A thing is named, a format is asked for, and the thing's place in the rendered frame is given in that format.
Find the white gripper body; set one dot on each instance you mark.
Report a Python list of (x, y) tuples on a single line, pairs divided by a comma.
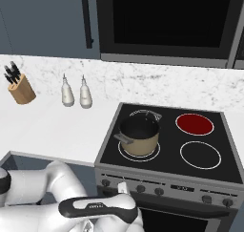
[(123, 188)]

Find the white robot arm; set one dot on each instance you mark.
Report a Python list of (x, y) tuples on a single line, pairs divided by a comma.
[(38, 185)]

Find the dark stove knob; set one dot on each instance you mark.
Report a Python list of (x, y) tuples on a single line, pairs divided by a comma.
[(105, 182), (207, 199), (140, 188), (159, 191), (227, 202)]

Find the black and grey stove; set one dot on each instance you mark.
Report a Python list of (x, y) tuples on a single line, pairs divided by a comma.
[(171, 153)]

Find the tan pot with black inside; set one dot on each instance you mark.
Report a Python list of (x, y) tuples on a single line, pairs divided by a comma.
[(139, 137)]

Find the black oven door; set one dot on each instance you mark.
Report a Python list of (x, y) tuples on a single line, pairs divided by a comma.
[(181, 221)]

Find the white bottle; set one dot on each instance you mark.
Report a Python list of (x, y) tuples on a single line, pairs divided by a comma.
[(67, 94), (85, 95)]

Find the wooden knife block with knives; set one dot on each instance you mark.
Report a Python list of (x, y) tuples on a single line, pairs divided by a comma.
[(21, 89)]

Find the black microwave oven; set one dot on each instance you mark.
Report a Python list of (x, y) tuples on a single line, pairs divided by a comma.
[(171, 22)]

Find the grey-blue cupboard door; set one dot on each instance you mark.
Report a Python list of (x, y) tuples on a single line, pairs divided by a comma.
[(4, 35), (47, 19)]

